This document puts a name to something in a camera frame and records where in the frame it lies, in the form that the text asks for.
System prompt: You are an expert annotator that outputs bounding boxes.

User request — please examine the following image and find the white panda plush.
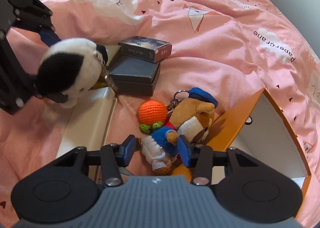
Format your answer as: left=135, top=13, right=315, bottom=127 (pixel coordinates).
left=35, top=38, right=106, bottom=108

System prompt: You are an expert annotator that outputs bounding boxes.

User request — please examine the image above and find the orange crochet tangerine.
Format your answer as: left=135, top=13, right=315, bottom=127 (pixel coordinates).
left=138, top=100, right=168, bottom=134

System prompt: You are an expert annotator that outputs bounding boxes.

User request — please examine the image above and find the dark grey box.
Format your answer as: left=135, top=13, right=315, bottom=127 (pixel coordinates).
left=109, top=55, right=161, bottom=97

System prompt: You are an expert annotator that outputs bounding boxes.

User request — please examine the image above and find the brown bear plush keychain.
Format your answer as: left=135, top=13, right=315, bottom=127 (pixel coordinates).
left=139, top=87, right=219, bottom=175

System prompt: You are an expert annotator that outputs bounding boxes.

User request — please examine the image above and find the white glasses case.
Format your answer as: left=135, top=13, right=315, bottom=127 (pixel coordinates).
left=56, top=87, right=118, bottom=184

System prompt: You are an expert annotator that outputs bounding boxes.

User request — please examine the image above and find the photo card box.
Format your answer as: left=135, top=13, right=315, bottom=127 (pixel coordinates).
left=118, top=36, right=172, bottom=63

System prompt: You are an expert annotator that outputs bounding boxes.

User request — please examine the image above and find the orange cardboard box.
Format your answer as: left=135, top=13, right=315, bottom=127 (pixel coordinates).
left=172, top=87, right=313, bottom=198

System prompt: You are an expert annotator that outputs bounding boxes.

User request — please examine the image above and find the pink printed duvet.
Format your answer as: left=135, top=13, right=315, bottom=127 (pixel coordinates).
left=1, top=0, right=319, bottom=227

